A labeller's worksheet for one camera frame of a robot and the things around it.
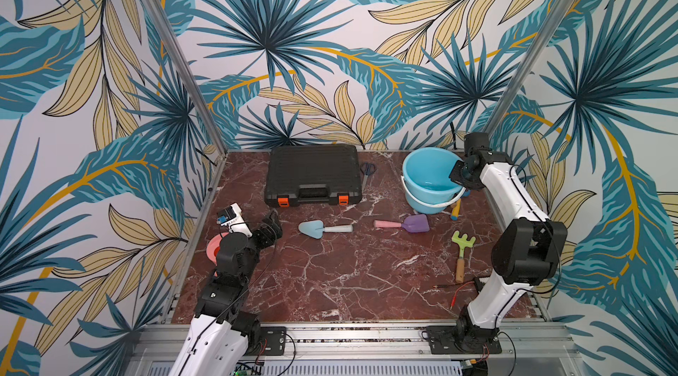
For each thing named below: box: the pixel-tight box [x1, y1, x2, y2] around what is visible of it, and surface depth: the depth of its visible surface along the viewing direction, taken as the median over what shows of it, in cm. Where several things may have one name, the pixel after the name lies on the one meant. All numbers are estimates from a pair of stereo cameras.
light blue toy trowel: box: [298, 219, 354, 240], surface depth 97 cm
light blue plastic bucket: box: [400, 146, 467, 215], surface depth 95 cm
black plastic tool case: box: [264, 143, 363, 209], surface depth 102 cm
